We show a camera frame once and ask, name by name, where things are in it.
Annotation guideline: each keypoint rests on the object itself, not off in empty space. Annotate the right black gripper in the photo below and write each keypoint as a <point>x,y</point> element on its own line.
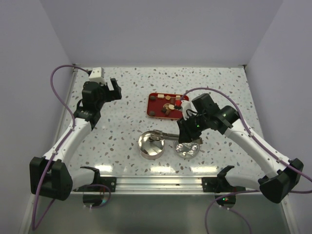
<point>186,134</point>

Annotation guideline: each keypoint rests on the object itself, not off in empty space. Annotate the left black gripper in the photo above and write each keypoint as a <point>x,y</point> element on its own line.
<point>112,95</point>

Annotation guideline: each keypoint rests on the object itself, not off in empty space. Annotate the metal tongs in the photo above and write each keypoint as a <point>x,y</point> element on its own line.
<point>160,135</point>

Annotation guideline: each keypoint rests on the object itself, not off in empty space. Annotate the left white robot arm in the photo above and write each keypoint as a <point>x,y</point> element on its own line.
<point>49,174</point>

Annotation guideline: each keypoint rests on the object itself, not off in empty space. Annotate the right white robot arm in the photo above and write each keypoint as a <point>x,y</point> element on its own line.
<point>281,174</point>

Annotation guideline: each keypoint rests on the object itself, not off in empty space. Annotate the round silver tin lid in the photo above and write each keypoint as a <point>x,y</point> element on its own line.
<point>186,150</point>

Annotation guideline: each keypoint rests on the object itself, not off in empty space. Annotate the red rectangular tray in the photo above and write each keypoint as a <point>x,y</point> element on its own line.
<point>162,103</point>

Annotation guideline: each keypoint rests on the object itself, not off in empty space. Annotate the round silver tin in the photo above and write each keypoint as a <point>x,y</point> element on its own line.
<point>150,150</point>

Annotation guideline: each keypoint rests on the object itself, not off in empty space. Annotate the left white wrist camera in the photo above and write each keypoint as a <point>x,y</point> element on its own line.
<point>97,75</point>

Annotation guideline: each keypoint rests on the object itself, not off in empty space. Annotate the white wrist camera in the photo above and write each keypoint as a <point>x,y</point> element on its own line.
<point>97,75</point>
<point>185,108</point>

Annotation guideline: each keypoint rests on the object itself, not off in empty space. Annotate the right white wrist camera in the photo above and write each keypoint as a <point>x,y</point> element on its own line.
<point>185,108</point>

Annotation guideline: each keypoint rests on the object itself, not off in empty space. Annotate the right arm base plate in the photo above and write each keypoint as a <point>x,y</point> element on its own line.
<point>218,185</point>

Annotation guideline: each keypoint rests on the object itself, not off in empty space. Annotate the aluminium mounting rail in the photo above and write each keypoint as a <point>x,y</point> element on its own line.
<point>159,185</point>

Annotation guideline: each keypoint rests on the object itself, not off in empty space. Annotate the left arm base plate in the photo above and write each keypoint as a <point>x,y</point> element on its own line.
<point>110,182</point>

